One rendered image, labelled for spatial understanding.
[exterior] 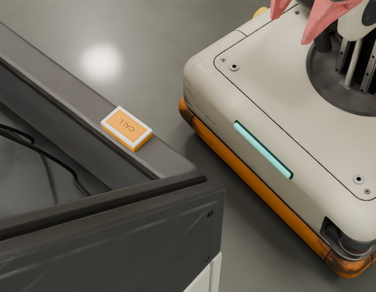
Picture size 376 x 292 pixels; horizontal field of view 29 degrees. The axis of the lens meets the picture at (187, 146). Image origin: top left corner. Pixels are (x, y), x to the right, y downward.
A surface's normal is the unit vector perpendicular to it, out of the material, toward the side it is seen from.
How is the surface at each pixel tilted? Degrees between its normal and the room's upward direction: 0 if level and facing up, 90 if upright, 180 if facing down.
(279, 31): 0
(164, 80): 0
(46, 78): 0
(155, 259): 90
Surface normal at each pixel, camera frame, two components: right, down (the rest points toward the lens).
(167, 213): 0.76, 0.55
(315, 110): 0.00, -0.55
